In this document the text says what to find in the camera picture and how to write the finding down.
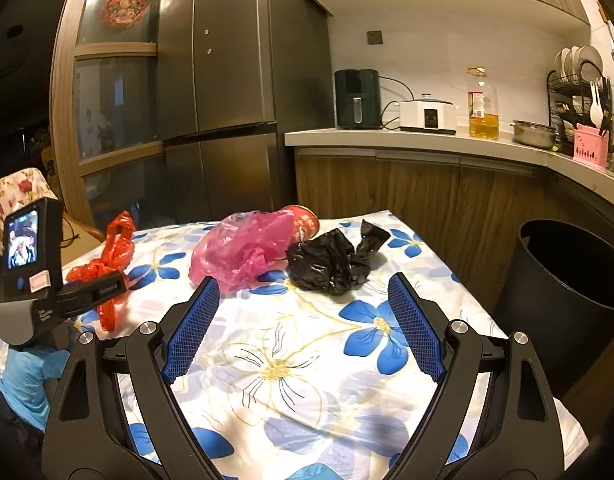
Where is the wooden lower cabinet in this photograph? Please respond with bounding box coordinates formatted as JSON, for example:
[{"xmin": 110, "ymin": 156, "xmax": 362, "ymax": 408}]
[{"xmin": 294, "ymin": 147, "xmax": 552, "ymax": 306}]

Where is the cooking oil bottle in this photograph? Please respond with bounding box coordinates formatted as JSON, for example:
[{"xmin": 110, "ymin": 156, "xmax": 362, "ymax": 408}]
[{"xmin": 467, "ymin": 66, "xmax": 500, "ymax": 141}]

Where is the black plastic bag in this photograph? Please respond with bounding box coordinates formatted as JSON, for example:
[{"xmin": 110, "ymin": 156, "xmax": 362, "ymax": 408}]
[{"xmin": 286, "ymin": 219, "xmax": 391, "ymax": 296}]

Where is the steel refrigerator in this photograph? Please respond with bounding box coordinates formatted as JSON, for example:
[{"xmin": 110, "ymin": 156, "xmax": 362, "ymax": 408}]
[{"xmin": 157, "ymin": 0, "xmax": 334, "ymax": 226}]

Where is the white electric cooker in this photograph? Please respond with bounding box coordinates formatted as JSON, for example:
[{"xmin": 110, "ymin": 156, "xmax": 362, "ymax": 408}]
[{"xmin": 399, "ymin": 93, "xmax": 458, "ymax": 135}]

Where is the pink plastic bag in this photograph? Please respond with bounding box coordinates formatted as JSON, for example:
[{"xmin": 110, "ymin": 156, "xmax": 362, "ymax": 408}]
[{"xmin": 189, "ymin": 211, "xmax": 293, "ymax": 292}]

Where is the red plastic bag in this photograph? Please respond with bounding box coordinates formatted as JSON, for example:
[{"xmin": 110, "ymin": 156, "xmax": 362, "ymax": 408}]
[{"xmin": 66, "ymin": 211, "xmax": 136, "ymax": 332}]

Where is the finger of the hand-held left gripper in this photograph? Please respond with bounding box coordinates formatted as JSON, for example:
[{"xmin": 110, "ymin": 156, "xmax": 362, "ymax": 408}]
[{"xmin": 57, "ymin": 271, "xmax": 127, "ymax": 318}]

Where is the floral chair cover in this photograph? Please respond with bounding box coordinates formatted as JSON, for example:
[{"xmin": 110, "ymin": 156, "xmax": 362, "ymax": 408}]
[{"xmin": 0, "ymin": 167, "xmax": 58, "ymax": 241}]

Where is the row of white plates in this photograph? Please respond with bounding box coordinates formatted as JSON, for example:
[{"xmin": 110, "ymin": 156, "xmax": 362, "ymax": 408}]
[{"xmin": 557, "ymin": 45, "xmax": 605, "ymax": 83}]

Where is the black dish rack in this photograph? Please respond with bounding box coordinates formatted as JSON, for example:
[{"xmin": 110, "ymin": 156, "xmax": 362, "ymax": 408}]
[{"xmin": 547, "ymin": 60, "xmax": 614, "ymax": 157}]

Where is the white spoon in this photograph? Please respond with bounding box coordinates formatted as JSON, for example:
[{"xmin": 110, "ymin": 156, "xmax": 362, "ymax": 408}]
[{"xmin": 589, "ymin": 82, "xmax": 604, "ymax": 127}]

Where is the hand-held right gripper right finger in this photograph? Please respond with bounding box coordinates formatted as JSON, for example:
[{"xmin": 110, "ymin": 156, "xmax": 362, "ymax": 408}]
[{"xmin": 387, "ymin": 272, "xmax": 565, "ymax": 480}]

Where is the red printed paper cup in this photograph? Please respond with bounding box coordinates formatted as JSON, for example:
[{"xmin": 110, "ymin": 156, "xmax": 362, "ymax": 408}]
[{"xmin": 282, "ymin": 205, "xmax": 321, "ymax": 261}]

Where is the blue plastic bag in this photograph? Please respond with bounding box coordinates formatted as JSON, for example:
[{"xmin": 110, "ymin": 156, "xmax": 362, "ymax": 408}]
[{"xmin": 0, "ymin": 345, "xmax": 68, "ymax": 431}]

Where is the steel pot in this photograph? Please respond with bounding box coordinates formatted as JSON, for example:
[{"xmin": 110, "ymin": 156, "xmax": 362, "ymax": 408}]
[{"xmin": 510, "ymin": 120, "xmax": 558, "ymax": 149}]

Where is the black power cable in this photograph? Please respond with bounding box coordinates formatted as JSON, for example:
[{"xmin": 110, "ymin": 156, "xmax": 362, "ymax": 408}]
[{"xmin": 379, "ymin": 77, "xmax": 414, "ymax": 128}]

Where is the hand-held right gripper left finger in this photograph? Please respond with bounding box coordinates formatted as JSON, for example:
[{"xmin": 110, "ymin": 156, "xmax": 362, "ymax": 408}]
[{"xmin": 40, "ymin": 276, "xmax": 223, "ymax": 480}]

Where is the pink utensil holder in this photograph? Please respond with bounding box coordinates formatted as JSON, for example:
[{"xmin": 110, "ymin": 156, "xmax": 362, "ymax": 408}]
[{"xmin": 573, "ymin": 122, "xmax": 610, "ymax": 166}]

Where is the dark green air fryer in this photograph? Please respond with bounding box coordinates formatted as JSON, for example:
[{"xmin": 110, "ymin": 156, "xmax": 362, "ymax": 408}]
[{"xmin": 334, "ymin": 69, "xmax": 381, "ymax": 130}]

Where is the red door decoration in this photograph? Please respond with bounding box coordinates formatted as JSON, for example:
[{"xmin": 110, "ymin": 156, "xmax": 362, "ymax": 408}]
[{"xmin": 100, "ymin": 0, "xmax": 150, "ymax": 28}]

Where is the floral tablecloth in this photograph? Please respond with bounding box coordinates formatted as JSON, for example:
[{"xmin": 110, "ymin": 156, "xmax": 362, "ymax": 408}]
[{"xmin": 0, "ymin": 210, "xmax": 588, "ymax": 480}]

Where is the kitchen counter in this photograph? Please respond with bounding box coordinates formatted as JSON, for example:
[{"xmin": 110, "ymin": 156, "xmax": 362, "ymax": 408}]
[{"xmin": 284, "ymin": 129, "xmax": 614, "ymax": 191}]

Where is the black trash bin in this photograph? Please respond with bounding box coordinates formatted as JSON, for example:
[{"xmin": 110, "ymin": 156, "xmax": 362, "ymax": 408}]
[{"xmin": 492, "ymin": 219, "xmax": 614, "ymax": 396}]

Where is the wooden glass door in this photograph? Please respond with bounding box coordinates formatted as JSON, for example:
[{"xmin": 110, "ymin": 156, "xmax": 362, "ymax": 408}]
[{"xmin": 50, "ymin": 0, "xmax": 193, "ymax": 231}]

